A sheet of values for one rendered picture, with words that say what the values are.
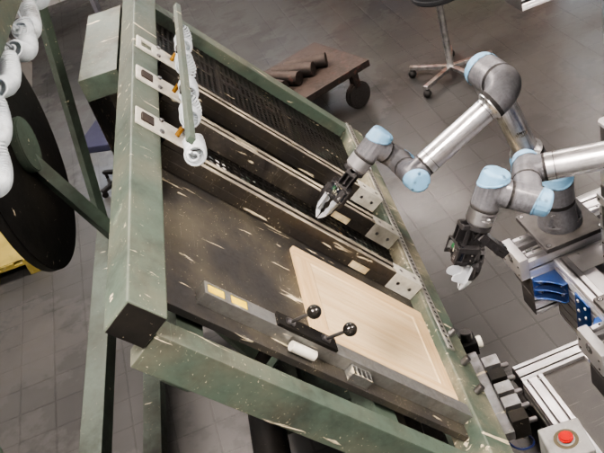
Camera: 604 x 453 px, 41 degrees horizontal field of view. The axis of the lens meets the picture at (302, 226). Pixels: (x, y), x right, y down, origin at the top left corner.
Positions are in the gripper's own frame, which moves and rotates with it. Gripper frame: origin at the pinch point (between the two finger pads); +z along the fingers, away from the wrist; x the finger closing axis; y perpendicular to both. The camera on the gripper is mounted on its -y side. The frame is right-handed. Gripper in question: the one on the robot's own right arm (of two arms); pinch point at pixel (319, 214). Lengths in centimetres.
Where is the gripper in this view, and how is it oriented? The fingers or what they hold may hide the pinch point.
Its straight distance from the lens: 268.9
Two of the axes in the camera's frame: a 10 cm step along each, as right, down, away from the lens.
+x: 7.9, 6.2, -0.1
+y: -2.1, 2.4, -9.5
